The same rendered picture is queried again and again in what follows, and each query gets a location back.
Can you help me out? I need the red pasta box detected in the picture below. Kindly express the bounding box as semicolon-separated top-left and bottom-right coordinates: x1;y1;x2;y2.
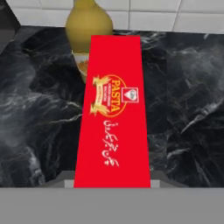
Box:
73;35;151;189

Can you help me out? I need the yellow-green bottle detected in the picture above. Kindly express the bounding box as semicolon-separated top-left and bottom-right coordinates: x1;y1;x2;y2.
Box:
65;0;114;85

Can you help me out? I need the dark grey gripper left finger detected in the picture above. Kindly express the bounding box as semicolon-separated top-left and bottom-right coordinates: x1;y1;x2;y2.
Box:
42;171;76;189

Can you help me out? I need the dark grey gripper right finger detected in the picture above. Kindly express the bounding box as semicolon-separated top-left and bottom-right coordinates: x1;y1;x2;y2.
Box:
149;170;187;189

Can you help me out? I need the dark appliance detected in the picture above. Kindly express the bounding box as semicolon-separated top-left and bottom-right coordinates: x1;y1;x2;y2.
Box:
0;0;22;56

